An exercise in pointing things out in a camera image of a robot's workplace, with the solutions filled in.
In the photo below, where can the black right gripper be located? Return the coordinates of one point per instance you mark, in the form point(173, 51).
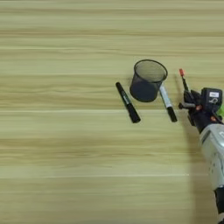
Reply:
point(201, 119)

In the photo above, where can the black marker with red cap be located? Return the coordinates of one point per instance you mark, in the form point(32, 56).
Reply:
point(183, 80)

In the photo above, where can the white marker with black cap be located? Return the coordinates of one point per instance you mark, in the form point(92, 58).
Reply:
point(167, 102)

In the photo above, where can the green rectangular block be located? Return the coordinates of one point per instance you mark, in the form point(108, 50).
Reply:
point(222, 112)

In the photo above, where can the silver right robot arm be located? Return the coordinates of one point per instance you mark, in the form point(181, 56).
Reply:
point(214, 157)

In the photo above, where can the black mesh pen cup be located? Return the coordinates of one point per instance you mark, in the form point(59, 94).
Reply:
point(145, 89)

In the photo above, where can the black marker pen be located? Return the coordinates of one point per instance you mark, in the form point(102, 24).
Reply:
point(128, 103)

